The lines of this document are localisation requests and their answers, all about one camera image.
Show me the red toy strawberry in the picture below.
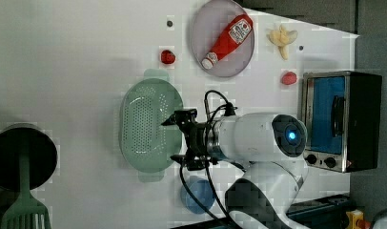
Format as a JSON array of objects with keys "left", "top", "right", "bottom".
[{"left": 160, "top": 50, "right": 176, "bottom": 65}]

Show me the red ketchup bottle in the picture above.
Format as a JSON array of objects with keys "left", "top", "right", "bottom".
[{"left": 201, "top": 13, "right": 253, "bottom": 70}]

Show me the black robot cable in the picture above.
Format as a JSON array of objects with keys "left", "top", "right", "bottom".
[{"left": 178, "top": 90, "right": 247, "bottom": 229}]

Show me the lavender round plate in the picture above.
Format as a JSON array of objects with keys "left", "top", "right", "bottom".
[{"left": 190, "top": 0, "right": 255, "bottom": 77}]

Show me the green plastic strainer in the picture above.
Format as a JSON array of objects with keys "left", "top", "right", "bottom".
[{"left": 118, "top": 69, "right": 183, "bottom": 182}]

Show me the peeled banana toy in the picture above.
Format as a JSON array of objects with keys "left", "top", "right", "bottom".
[{"left": 268, "top": 25, "right": 298, "bottom": 60}]

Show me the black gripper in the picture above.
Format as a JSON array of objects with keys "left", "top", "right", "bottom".
[{"left": 161, "top": 114, "right": 211, "bottom": 171}]

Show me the blue plastic bowl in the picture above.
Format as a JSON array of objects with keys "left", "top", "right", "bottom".
[{"left": 180, "top": 176, "right": 215, "bottom": 215}]

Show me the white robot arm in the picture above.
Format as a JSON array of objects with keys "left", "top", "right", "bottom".
[{"left": 163, "top": 110, "right": 309, "bottom": 229}]

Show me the black toaster oven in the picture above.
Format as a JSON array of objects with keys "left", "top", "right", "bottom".
[{"left": 301, "top": 71, "right": 382, "bottom": 173}]

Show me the green slotted spatula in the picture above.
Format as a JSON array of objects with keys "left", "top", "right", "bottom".
[{"left": 0, "top": 153, "right": 51, "bottom": 229}]

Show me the black round pot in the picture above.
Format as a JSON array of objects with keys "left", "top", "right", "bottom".
[{"left": 0, "top": 123, "right": 58, "bottom": 192}]

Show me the pink toy fruit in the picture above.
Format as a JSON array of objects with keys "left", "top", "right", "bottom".
[{"left": 281, "top": 72, "right": 297, "bottom": 85}]

